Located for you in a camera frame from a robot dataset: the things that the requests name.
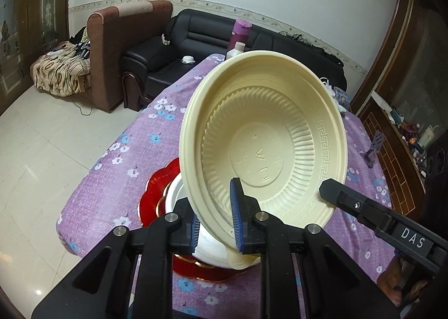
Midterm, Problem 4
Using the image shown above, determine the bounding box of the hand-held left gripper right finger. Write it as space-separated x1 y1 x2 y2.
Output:
229 177 401 319

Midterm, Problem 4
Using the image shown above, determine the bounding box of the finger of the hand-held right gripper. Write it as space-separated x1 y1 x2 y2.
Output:
319 179 396 239

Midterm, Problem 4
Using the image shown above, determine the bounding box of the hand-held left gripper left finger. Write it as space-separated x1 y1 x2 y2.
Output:
31 198 202 319

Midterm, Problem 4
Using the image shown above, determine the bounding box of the large white bowl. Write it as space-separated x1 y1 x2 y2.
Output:
164 177 261 269

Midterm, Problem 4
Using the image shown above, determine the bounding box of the red plate gold rim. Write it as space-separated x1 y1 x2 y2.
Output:
139 182 261 283

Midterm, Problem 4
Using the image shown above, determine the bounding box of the cream plastic bowl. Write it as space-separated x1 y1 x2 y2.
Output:
180 50 349 269

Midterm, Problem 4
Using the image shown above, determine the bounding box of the person's right hand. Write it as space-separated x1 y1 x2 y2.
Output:
377 256 431 306

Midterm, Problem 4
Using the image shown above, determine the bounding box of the wooden tiled cabinet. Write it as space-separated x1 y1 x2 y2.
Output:
357 92 431 222

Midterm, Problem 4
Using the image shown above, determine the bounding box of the black speaker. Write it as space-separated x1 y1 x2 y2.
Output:
424 144 447 183

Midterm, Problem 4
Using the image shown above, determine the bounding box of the pile of assorted tools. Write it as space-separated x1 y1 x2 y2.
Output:
388 105 442 180

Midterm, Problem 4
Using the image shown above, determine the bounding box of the blue printed plastic bag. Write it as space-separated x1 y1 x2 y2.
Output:
332 87 351 113

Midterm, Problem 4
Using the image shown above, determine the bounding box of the purple floral tablecloth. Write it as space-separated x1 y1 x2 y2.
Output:
56 53 401 319

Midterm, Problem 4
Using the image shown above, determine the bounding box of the dark clothes pile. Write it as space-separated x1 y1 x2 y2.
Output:
278 30 345 68

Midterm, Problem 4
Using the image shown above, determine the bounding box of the white plastic bottle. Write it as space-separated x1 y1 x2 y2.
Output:
226 42 246 61

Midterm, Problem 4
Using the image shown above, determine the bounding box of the purple thermos bottle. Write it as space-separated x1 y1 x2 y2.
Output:
229 19 253 51

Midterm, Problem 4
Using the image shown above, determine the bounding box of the black leather sofa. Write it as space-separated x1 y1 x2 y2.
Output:
121 8 347 111

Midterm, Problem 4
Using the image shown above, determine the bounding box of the brown fabric armchair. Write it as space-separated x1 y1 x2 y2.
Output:
86 0 174 113

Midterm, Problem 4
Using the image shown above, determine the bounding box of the beige patterned blanket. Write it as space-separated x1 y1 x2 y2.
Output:
30 41 92 97

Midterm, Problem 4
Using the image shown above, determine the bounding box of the dark cloth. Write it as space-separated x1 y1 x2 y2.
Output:
68 26 92 60

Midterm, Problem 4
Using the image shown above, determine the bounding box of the wooden glass-door wardrobe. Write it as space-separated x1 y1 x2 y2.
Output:
0 0 74 113

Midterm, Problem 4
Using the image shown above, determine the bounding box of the black cable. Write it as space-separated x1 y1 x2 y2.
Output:
72 93 94 117

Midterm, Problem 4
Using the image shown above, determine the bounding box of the wooden door frame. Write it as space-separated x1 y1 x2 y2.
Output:
350 0 415 113

